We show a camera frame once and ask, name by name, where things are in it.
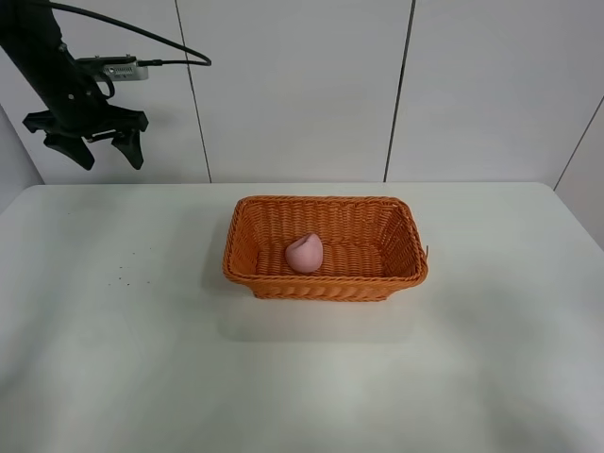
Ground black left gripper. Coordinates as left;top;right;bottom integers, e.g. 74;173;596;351
23;71;148;171

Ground pink peach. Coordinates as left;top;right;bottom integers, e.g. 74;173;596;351
285;233;324;274

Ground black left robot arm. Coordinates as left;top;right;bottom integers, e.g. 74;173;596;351
1;1;148;170

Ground orange woven basket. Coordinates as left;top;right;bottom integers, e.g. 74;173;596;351
222;195;428;302

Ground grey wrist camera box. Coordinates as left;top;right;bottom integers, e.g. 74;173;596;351
75;56;149;82

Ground black camera cable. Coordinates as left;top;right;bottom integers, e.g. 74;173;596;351
46;1;213;67

